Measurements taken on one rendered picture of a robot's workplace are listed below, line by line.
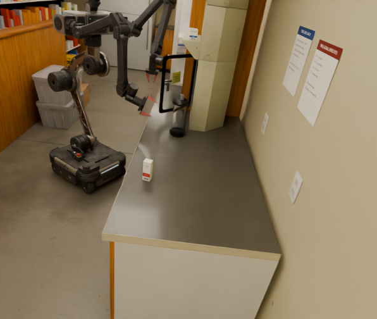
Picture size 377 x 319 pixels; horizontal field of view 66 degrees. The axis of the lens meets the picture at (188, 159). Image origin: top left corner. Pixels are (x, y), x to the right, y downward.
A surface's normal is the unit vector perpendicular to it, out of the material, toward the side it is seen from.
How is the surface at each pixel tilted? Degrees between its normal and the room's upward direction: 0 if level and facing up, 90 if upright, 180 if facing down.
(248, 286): 90
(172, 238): 0
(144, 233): 1
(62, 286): 0
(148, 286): 90
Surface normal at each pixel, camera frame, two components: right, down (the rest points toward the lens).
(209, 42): -0.04, 0.51
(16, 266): 0.13, -0.85
